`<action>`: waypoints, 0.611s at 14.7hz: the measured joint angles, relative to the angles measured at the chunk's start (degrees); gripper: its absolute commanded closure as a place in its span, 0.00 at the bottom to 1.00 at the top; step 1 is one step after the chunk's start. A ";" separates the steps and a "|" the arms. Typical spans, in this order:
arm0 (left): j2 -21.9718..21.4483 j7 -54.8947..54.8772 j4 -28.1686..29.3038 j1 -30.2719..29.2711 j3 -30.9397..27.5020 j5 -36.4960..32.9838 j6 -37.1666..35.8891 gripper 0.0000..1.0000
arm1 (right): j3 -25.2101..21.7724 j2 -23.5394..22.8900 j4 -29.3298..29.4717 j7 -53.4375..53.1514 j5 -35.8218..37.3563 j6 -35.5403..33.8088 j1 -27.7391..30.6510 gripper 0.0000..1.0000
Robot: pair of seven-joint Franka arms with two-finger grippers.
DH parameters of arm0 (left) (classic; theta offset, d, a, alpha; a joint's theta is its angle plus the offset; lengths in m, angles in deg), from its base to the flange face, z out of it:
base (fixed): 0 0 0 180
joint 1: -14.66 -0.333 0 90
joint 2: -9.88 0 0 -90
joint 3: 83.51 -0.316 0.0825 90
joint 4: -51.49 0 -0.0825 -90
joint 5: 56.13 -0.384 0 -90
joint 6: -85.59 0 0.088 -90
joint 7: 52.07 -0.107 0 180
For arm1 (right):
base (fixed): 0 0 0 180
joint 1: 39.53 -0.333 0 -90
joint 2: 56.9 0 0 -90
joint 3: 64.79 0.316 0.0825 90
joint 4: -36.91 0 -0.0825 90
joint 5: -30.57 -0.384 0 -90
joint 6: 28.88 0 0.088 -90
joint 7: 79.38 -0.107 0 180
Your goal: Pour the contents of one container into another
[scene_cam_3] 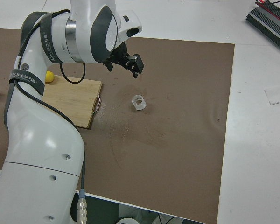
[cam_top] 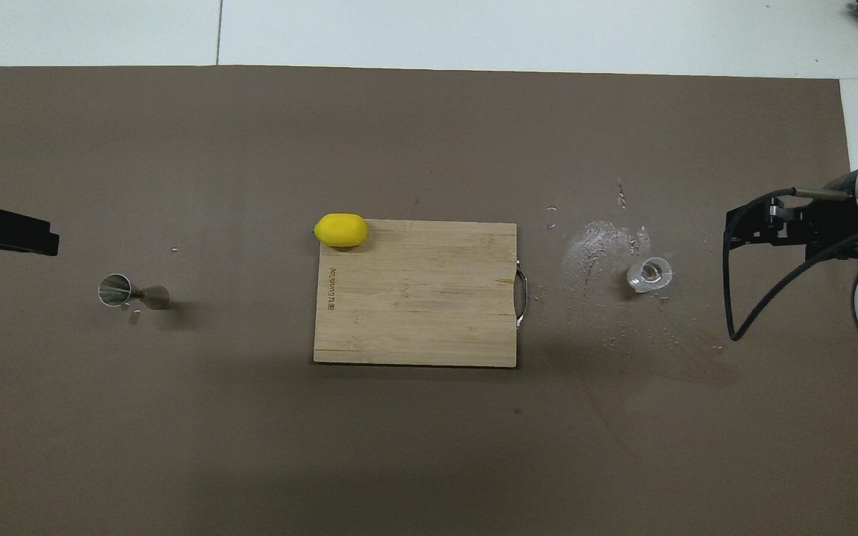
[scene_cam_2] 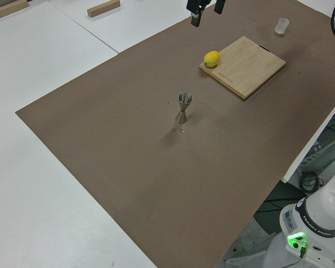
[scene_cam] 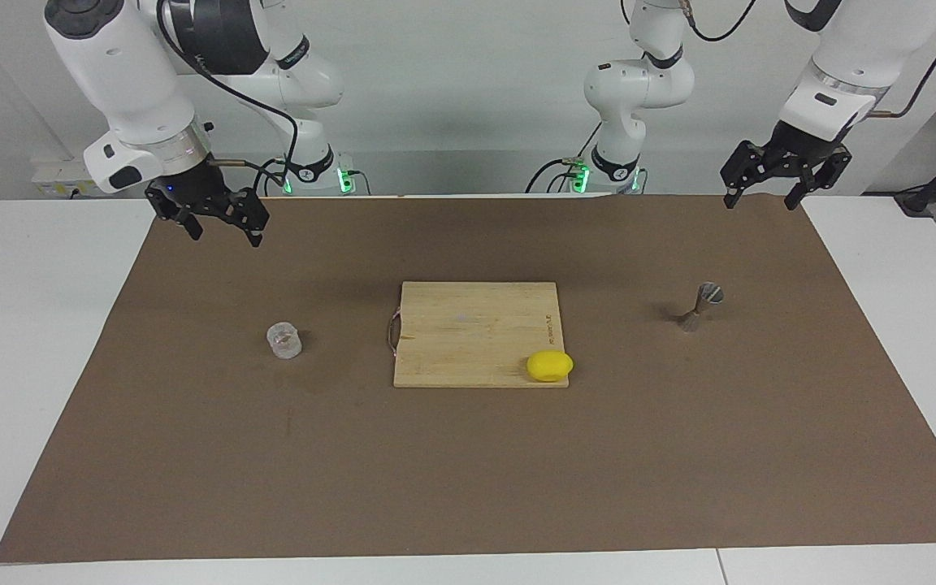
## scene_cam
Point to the yellow lemon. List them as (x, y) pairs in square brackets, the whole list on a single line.
[(549, 366)]

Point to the bamboo cutting board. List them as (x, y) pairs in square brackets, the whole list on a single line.
[(476, 333)]

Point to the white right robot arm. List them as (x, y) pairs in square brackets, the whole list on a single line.
[(119, 73)]

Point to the white wall socket box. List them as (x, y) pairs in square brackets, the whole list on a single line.
[(54, 175)]

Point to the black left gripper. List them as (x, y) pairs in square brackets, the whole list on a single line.
[(801, 146)]

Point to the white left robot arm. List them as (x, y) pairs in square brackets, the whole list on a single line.
[(639, 85)]

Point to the small clear plastic cup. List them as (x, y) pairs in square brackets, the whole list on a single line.
[(283, 341)]

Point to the brown table mat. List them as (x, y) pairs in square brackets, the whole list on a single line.
[(468, 471)]

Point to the metal hourglass jigger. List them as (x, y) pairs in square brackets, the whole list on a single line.
[(710, 292)]

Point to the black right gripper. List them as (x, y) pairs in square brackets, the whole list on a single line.
[(188, 191)]

